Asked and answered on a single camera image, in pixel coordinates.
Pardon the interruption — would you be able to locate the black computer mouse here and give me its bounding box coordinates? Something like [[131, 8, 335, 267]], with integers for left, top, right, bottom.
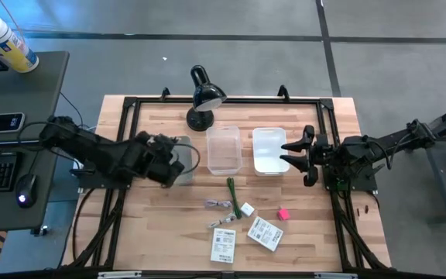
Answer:
[[15, 173, 38, 209]]

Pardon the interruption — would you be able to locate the white plastic bin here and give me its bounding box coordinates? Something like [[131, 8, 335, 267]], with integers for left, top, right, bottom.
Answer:
[[168, 135, 194, 186], [252, 126, 290, 177]]

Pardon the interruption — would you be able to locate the black aluminium table frame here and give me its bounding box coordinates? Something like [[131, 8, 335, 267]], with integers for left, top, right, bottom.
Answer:
[[62, 85, 393, 272]]

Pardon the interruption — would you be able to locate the white USB cable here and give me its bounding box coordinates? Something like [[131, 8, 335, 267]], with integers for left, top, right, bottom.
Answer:
[[208, 212, 238, 229], [204, 198, 234, 209]]

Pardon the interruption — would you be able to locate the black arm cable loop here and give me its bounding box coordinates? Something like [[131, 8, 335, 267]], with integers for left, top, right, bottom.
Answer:
[[172, 142, 201, 176]]

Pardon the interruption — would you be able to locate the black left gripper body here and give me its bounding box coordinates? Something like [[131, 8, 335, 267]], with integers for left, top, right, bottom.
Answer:
[[129, 130, 186, 189]]

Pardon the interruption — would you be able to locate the black desk lamp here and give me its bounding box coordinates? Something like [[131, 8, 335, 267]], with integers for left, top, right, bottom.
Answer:
[[186, 64, 228, 132]]

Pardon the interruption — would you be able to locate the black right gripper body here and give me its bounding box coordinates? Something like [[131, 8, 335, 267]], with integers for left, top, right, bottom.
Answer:
[[310, 133, 342, 172]]

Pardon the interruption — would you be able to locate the dark side desk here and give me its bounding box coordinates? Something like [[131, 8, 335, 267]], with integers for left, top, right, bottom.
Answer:
[[0, 50, 70, 233]]

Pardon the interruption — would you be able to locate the white product box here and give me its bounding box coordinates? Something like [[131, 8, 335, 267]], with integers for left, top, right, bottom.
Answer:
[[210, 227, 237, 264], [246, 215, 284, 253]]

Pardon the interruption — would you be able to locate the clear plastic bin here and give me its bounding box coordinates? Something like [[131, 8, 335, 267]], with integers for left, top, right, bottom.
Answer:
[[206, 125, 243, 176]]

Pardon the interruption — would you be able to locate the white wall charger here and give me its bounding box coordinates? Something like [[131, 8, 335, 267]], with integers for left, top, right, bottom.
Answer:
[[240, 201, 256, 218]]

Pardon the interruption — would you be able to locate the white wipes canister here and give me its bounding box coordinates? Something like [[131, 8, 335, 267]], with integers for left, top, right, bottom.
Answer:
[[0, 14, 40, 74]]

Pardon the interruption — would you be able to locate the green cable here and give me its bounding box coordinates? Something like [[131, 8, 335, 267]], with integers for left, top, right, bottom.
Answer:
[[226, 177, 242, 220]]

